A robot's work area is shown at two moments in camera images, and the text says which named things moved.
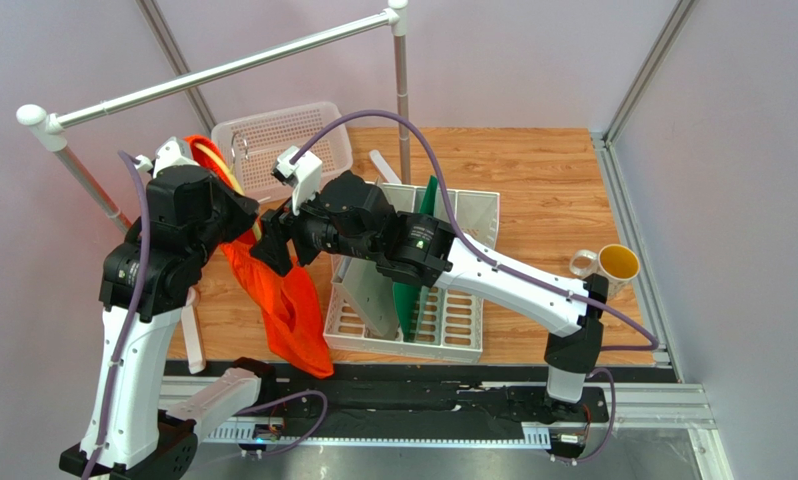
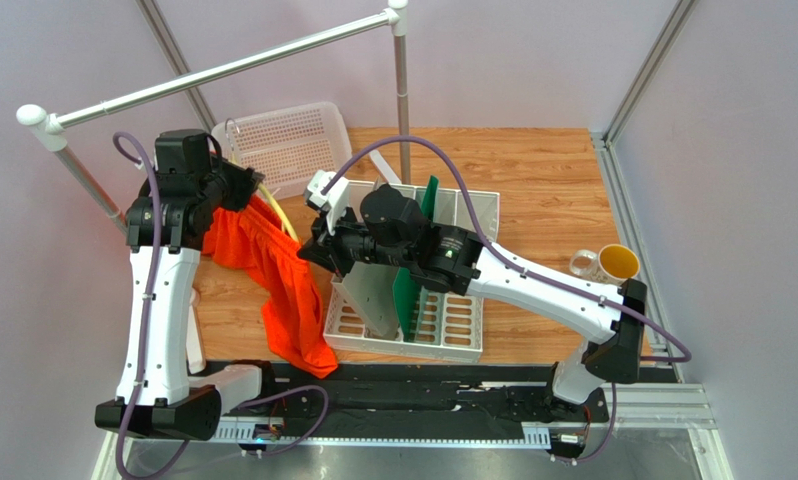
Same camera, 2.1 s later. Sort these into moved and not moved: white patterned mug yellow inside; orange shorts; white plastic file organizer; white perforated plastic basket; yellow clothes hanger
Moved: yellow clothes hanger; orange shorts
Not moved: white plastic file organizer; white perforated plastic basket; white patterned mug yellow inside
